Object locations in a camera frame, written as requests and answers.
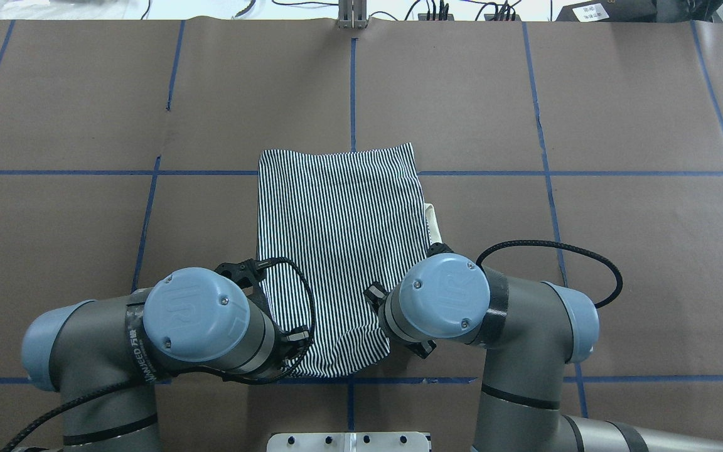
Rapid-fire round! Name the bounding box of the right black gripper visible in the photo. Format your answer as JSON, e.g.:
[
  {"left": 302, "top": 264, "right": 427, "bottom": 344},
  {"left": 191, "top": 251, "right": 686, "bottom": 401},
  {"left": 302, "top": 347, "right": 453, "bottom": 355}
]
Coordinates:
[{"left": 363, "top": 281, "right": 437, "bottom": 360}]

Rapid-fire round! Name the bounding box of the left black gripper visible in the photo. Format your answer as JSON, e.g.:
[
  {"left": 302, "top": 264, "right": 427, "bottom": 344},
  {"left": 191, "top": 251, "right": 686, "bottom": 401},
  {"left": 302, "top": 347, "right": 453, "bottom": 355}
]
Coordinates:
[{"left": 274, "top": 325, "right": 312, "bottom": 360}]

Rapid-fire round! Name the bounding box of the navy white striped polo shirt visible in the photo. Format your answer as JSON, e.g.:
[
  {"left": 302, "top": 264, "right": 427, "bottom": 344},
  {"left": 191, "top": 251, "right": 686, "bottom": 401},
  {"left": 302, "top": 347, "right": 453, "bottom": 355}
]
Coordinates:
[{"left": 257, "top": 143, "right": 430, "bottom": 379}]

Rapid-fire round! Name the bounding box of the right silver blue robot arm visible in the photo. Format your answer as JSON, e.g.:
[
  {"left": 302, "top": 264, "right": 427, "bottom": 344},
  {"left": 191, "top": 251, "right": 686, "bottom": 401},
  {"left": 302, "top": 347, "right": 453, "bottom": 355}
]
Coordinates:
[{"left": 364, "top": 252, "right": 723, "bottom": 451}]

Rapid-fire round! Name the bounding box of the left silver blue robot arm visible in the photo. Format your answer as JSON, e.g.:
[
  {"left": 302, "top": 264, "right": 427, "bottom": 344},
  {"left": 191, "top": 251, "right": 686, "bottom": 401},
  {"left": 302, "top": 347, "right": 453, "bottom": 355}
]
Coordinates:
[{"left": 4, "top": 266, "right": 316, "bottom": 451}]

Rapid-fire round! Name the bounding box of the black power strip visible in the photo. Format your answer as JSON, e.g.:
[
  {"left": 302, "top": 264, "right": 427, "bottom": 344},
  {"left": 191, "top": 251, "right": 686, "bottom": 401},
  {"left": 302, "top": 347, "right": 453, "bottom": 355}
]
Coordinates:
[{"left": 412, "top": 1, "right": 454, "bottom": 22}]

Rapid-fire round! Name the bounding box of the black box with label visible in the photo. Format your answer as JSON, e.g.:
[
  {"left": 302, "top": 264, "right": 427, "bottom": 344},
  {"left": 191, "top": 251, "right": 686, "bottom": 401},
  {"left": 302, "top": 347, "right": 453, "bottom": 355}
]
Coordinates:
[{"left": 554, "top": 1, "right": 657, "bottom": 23}]

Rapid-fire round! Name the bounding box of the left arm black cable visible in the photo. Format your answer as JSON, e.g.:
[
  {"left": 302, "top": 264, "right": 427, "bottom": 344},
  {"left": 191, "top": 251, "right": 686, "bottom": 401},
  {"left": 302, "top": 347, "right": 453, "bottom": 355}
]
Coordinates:
[{"left": 0, "top": 257, "right": 316, "bottom": 452}]

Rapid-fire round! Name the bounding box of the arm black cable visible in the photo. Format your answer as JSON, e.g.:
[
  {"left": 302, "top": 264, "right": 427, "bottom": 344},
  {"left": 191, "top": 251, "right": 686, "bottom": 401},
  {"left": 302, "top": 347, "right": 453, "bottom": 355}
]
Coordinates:
[
  {"left": 476, "top": 240, "right": 624, "bottom": 309},
  {"left": 0, "top": 257, "right": 316, "bottom": 452}
]

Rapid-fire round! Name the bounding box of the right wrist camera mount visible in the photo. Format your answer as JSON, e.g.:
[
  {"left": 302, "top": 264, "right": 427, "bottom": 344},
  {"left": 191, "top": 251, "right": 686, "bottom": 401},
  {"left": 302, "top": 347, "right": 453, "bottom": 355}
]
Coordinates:
[{"left": 426, "top": 242, "right": 454, "bottom": 258}]

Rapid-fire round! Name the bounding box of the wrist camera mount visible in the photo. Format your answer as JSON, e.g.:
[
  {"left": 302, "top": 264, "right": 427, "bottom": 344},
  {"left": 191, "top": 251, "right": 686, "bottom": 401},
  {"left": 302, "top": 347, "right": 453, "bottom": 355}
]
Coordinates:
[
  {"left": 426, "top": 242, "right": 454, "bottom": 258},
  {"left": 213, "top": 259, "right": 276, "bottom": 294}
]

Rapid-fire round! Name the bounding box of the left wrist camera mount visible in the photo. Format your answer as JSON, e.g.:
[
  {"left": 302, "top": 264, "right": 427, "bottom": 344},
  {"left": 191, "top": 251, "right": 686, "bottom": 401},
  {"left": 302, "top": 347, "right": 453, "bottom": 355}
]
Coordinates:
[{"left": 213, "top": 259, "right": 276, "bottom": 294}]

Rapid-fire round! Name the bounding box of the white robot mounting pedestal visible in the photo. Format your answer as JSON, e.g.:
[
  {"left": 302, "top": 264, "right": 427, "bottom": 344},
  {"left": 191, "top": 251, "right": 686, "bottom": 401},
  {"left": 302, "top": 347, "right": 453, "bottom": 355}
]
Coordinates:
[{"left": 266, "top": 431, "right": 432, "bottom": 451}]

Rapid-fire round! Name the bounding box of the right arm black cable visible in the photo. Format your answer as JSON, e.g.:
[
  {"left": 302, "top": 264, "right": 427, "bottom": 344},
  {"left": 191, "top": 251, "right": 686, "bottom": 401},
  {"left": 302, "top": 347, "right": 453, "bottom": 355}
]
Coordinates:
[{"left": 476, "top": 240, "right": 624, "bottom": 309}]

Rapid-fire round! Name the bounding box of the aluminium frame post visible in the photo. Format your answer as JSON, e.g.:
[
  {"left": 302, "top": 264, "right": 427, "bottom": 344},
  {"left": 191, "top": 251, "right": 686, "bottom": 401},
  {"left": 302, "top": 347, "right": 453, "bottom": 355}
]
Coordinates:
[{"left": 336, "top": 0, "right": 369, "bottom": 30}]

